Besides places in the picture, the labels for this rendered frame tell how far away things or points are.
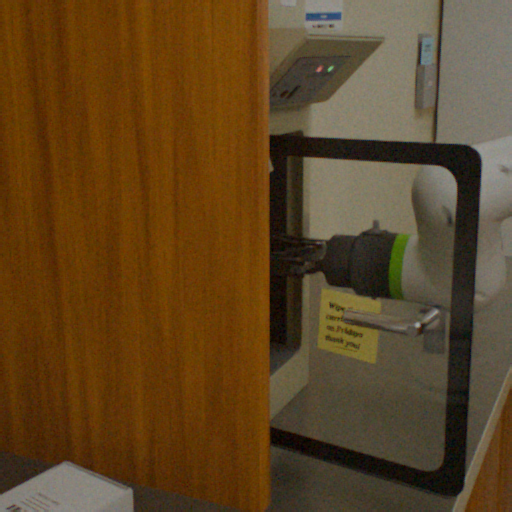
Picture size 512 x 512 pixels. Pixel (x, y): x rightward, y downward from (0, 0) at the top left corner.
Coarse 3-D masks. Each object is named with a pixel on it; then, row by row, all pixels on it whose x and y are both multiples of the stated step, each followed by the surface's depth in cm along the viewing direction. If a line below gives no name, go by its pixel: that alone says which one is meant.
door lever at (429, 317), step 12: (348, 312) 88; (360, 312) 87; (372, 312) 87; (420, 312) 88; (432, 312) 87; (348, 324) 88; (360, 324) 87; (372, 324) 86; (384, 324) 85; (396, 324) 85; (408, 324) 84; (420, 324) 84; (432, 324) 87
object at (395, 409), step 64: (320, 192) 92; (384, 192) 88; (448, 192) 84; (320, 256) 94; (384, 256) 89; (448, 256) 85; (448, 320) 87; (320, 384) 98; (384, 384) 93; (448, 384) 88; (320, 448) 99; (384, 448) 94; (448, 448) 90
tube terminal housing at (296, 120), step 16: (272, 0) 108; (304, 0) 118; (272, 16) 109; (288, 16) 114; (304, 16) 119; (272, 112) 112; (288, 112) 117; (304, 112) 123; (272, 128) 112; (288, 128) 117; (304, 128) 123
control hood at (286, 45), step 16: (272, 32) 92; (288, 32) 91; (304, 32) 90; (320, 32) 94; (336, 32) 99; (352, 32) 104; (368, 32) 111; (272, 48) 92; (288, 48) 91; (304, 48) 93; (320, 48) 98; (336, 48) 103; (352, 48) 109; (368, 48) 115; (272, 64) 93; (288, 64) 94; (352, 64) 116; (272, 80) 94; (336, 80) 117; (320, 96) 118
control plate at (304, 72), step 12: (300, 60) 95; (312, 60) 99; (324, 60) 103; (336, 60) 107; (288, 72) 96; (300, 72) 100; (312, 72) 104; (324, 72) 108; (276, 84) 97; (288, 84) 100; (300, 84) 104; (312, 84) 109; (324, 84) 113; (276, 96) 101; (300, 96) 109; (312, 96) 114
